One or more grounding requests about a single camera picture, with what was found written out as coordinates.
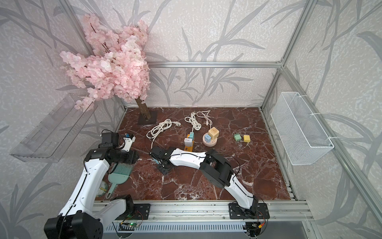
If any white cable of blue strip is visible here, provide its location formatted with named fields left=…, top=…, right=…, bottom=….
left=146, top=118, right=182, bottom=150

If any green plug adapter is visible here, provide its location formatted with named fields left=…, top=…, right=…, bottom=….
left=234, top=133, right=242, bottom=141

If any yellow plug adapter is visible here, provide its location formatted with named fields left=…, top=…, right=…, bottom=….
left=243, top=135, right=251, bottom=143

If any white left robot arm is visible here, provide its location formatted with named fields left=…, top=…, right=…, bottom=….
left=44, top=147, right=139, bottom=239

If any round pink socket base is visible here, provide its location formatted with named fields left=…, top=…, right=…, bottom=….
left=203, top=133, right=217, bottom=147

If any green dustpan brush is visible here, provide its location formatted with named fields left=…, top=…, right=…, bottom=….
left=105, top=164, right=134, bottom=199

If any white charger on orange strip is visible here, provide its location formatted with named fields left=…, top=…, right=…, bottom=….
left=184, top=138, right=193, bottom=147

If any orange power strip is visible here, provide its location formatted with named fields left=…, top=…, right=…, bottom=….
left=184, top=134, right=194, bottom=152

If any round tape tin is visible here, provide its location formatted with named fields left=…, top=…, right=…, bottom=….
left=96, top=181, right=108, bottom=198

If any blue cube adapter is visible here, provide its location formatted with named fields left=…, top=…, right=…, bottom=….
left=204, top=133, right=211, bottom=143

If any beige cube adapter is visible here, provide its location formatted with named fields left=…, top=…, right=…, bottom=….
left=208, top=127, right=219, bottom=140

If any pink cherry blossom tree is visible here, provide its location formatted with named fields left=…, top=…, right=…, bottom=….
left=60, top=14, right=150, bottom=112

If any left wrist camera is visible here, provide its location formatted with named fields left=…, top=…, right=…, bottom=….
left=98, top=130, right=136, bottom=152

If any white cable of orange strip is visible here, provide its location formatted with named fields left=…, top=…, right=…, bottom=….
left=183, top=112, right=203, bottom=134

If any clear acrylic wall shelf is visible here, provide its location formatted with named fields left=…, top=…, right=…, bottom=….
left=10, top=94, right=98, bottom=163

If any white wire mesh basket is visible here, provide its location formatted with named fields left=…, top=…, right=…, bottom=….
left=271, top=92, right=334, bottom=166

